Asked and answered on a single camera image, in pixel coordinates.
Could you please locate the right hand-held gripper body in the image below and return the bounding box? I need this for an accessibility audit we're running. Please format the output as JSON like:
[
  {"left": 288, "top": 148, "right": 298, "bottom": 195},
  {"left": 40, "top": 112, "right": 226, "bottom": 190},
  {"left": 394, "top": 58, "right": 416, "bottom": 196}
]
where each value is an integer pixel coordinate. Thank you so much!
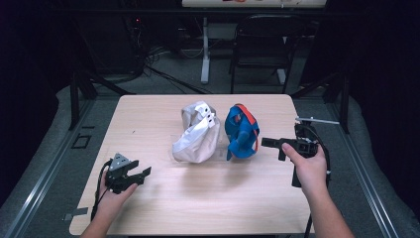
[{"left": 291, "top": 116, "right": 341, "bottom": 188}]

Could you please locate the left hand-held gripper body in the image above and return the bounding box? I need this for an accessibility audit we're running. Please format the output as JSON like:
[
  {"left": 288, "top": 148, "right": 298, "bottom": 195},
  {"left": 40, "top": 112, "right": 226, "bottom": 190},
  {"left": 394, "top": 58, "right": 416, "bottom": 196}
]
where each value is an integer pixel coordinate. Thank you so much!
[{"left": 104, "top": 152, "right": 141, "bottom": 195}]

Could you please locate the person's left hand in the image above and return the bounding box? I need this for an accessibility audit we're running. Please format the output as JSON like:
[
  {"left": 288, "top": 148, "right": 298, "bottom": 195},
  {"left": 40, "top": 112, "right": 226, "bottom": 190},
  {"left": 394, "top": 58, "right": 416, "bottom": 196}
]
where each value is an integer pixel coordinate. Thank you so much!
[{"left": 97, "top": 170, "right": 140, "bottom": 216}]

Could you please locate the aluminium floor rail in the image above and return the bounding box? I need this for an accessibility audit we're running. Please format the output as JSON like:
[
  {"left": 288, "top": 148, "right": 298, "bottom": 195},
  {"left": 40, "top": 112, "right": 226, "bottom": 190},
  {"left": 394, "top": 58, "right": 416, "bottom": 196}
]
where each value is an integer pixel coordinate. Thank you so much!
[
  {"left": 326, "top": 101, "right": 401, "bottom": 238},
  {"left": 0, "top": 98, "right": 97, "bottom": 238}
]

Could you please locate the white cap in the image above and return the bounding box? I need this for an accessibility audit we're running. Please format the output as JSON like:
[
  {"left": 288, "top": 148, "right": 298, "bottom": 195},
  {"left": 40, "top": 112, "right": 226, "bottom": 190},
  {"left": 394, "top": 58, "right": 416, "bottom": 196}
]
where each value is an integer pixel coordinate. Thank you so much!
[{"left": 170, "top": 100, "right": 222, "bottom": 165}]

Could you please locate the person's right hand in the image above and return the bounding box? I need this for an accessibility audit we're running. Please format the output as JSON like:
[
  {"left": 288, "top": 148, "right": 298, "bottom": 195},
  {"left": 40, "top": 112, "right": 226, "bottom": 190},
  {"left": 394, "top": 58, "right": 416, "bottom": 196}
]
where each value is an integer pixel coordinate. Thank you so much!
[{"left": 280, "top": 142, "right": 329, "bottom": 200}]

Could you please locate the bundle of floor cables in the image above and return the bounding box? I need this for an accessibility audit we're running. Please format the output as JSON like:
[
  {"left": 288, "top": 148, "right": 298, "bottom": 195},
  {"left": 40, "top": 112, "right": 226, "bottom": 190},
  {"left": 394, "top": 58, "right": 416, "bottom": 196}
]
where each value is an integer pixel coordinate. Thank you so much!
[{"left": 124, "top": 16, "right": 212, "bottom": 95}]

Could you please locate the black metal stand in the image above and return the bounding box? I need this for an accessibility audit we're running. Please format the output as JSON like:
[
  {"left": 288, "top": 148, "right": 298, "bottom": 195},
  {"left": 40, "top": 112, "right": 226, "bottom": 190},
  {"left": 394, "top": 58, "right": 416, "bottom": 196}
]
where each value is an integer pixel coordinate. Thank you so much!
[
  {"left": 289, "top": 70, "right": 352, "bottom": 135},
  {"left": 67, "top": 70, "right": 137, "bottom": 131}
]

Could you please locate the black folding chair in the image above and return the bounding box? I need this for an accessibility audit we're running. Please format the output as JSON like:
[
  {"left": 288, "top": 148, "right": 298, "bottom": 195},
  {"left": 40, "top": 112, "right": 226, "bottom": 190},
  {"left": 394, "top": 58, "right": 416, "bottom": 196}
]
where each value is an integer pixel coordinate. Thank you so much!
[{"left": 229, "top": 13, "right": 307, "bottom": 95}]

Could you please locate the blue cap with orange trim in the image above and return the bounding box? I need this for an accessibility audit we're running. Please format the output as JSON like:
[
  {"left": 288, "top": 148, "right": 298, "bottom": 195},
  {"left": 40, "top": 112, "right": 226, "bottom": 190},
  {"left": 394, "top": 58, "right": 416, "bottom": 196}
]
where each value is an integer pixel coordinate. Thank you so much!
[{"left": 224, "top": 103, "right": 262, "bottom": 162}]

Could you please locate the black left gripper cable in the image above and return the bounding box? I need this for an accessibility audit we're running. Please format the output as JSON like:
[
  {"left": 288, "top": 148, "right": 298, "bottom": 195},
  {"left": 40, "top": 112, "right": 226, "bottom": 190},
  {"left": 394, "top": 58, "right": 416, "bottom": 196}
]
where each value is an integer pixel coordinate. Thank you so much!
[{"left": 90, "top": 159, "right": 114, "bottom": 222}]

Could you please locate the white desk leg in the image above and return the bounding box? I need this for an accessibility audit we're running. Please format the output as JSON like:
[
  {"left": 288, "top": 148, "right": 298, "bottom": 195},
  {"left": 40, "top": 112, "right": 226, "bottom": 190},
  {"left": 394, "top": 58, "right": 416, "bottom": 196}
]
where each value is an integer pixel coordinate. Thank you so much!
[{"left": 200, "top": 16, "right": 212, "bottom": 85}]

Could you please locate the white desk top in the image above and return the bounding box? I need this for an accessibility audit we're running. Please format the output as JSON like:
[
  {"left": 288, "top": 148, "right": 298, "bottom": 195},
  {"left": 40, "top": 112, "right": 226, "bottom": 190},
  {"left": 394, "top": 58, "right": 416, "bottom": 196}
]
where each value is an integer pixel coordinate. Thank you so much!
[{"left": 180, "top": 0, "right": 328, "bottom": 9}]

